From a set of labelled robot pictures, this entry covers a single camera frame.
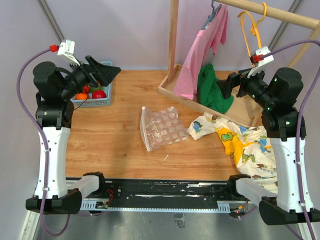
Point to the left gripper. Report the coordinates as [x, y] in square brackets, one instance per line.
[106, 73]

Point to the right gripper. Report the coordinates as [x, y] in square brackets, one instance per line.
[234, 79]

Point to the round green fake fruit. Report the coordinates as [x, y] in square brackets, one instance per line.
[93, 89]

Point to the red fake fruit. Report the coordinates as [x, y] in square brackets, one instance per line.
[99, 94]

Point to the orange round fake fruit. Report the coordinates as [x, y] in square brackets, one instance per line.
[82, 96]

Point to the clear zip top bag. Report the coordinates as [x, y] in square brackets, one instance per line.
[161, 128]

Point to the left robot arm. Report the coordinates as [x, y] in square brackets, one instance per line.
[56, 87]

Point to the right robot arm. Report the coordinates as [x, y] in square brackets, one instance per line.
[286, 129]

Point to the light blue plastic basket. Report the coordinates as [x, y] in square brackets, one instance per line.
[95, 102]

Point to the green cloth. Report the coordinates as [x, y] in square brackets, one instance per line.
[209, 93]

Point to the pink shirt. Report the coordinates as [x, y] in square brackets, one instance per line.
[209, 38]

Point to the yellow hanger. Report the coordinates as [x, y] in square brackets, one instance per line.
[254, 27]

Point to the teal hanger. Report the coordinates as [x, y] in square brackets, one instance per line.
[212, 15]

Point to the dinosaur print cloth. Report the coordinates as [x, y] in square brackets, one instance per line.
[249, 146]

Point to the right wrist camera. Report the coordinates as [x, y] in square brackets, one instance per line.
[261, 58]

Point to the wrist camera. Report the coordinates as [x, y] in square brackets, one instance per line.
[66, 52]
[261, 58]

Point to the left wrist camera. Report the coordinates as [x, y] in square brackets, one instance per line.
[66, 52]

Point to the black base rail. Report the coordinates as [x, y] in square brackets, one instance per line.
[158, 195]

